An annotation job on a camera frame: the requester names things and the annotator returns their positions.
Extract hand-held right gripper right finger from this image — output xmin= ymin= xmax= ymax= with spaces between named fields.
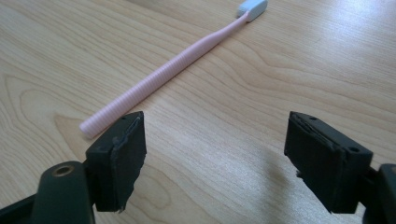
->
xmin=283 ymin=111 xmax=375 ymax=215

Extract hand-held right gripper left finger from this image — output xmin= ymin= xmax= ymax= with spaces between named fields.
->
xmin=85 ymin=111 xmax=148 ymax=214

